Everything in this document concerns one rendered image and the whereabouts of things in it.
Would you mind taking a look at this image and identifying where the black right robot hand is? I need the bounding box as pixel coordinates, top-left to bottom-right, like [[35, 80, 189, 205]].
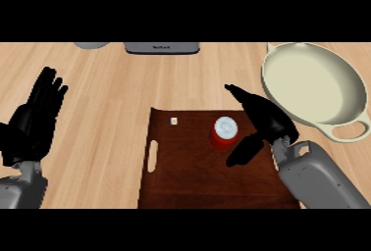
[[223, 83, 300, 168]]

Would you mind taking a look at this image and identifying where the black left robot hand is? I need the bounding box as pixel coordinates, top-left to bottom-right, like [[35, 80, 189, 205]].
[[0, 66, 69, 168]]

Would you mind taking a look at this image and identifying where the red can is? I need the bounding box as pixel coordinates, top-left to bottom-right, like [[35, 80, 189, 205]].
[[208, 116, 241, 152]]

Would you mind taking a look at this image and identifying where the cream oval pot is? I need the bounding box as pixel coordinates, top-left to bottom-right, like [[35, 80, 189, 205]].
[[260, 42, 371, 144]]

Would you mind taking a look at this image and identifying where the dark brown wooden tray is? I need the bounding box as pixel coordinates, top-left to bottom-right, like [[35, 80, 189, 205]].
[[137, 107, 301, 210]]

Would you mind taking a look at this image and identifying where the pale grey rounded object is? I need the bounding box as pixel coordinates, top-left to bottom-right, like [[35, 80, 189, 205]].
[[72, 42, 112, 50]]

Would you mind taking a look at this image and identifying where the dark grey appliance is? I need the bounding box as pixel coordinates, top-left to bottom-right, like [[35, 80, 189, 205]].
[[122, 42, 201, 56]]

